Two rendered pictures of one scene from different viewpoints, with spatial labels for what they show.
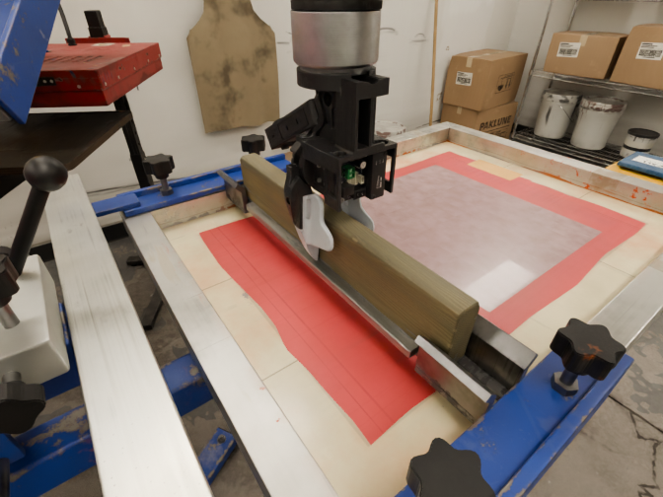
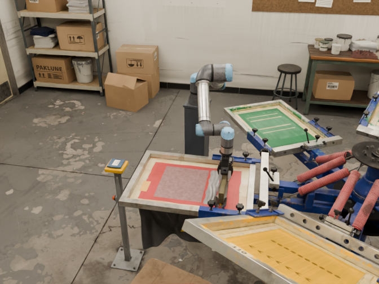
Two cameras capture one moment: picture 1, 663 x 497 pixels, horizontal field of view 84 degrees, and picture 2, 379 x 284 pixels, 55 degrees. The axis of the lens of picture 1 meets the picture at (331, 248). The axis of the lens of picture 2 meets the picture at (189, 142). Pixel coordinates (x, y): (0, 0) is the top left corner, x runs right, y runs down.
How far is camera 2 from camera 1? 246 cm
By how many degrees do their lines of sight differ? 100
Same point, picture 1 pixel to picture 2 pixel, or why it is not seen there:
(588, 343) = not seen: hidden behind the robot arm
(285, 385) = (245, 180)
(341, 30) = not seen: hidden behind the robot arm
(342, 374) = (237, 176)
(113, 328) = (263, 177)
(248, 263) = (233, 197)
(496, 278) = (199, 172)
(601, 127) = not seen: outside the picture
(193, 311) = (251, 186)
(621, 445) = (118, 233)
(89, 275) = (264, 186)
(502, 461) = (236, 158)
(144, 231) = (250, 207)
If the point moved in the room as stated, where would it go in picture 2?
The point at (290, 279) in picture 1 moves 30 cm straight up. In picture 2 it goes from (229, 190) to (232, 150)
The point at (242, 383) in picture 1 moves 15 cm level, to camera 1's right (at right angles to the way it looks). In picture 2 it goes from (251, 176) to (234, 166)
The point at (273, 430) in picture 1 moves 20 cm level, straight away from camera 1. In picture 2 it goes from (251, 171) to (239, 187)
